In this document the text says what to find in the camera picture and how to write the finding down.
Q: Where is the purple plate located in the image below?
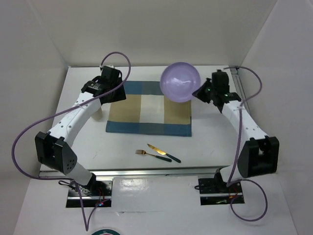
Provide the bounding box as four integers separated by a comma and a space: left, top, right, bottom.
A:
159, 62, 201, 103

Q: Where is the beige paper cup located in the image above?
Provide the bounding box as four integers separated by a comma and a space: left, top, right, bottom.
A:
91, 107, 103, 121

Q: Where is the blue tan checked placemat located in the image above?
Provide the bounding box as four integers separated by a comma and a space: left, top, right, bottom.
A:
106, 81, 192, 137

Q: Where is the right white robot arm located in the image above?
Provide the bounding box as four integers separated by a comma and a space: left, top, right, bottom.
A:
193, 70, 279, 192

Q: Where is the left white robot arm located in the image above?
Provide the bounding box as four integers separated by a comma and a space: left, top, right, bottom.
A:
35, 66, 126, 195

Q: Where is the green round sticker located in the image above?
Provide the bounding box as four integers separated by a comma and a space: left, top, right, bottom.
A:
91, 228, 121, 235

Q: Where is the aluminium right side rail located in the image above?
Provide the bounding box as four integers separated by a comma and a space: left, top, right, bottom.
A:
229, 65, 268, 172

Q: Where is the aluminium rail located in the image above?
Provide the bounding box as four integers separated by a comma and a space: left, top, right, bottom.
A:
229, 65, 268, 172
39, 166, 267, 177

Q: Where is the gold fork green handle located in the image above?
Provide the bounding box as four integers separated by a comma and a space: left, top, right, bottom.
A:
135, 150, 172, 162

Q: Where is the gold knife green handle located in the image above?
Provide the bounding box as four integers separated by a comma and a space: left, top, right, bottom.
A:
147, 144, 181, 163

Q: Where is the aluminium front rail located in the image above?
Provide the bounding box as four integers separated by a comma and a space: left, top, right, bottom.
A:
39, 166, 267, 177

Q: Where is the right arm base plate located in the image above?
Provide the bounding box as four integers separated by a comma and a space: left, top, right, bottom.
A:
194, 178, 245, 206

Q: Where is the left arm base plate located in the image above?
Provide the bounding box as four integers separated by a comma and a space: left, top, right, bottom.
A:
59, 178, 113, 208

